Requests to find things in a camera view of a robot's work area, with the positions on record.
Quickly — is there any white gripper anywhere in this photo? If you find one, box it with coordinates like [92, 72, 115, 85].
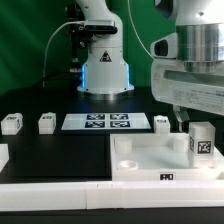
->
[151, 59, 224, 133]

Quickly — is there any white square tabletop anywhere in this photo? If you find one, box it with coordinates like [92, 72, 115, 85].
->
[110, 133, 224, 182]

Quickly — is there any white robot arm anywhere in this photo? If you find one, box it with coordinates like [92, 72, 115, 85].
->
[76, 0, 224, 121]

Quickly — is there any white front fence bar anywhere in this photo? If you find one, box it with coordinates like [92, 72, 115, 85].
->
[0, 180, 224, 212]

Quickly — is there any white fence bar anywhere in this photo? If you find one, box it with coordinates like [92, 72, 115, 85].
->
[0, 144, 9, 172]
[0, 180, 224, 212]

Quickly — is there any marker sheet with tags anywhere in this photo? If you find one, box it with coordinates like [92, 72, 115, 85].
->
[62, 113, 151, 130]

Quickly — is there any white left fence bar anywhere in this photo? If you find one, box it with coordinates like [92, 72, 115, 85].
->
[0, 144, 9, 172]

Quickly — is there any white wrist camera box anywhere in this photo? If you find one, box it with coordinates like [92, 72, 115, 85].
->
[150, 33, 178, 59]

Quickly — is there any black camera on stand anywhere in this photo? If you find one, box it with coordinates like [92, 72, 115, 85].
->
[65, 3, 92, 73]

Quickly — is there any black cable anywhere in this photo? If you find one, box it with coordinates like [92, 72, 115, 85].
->
[31, 71, 83, 88]

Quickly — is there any white cable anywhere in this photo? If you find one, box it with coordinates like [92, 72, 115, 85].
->
[42, 20, 86, 88]

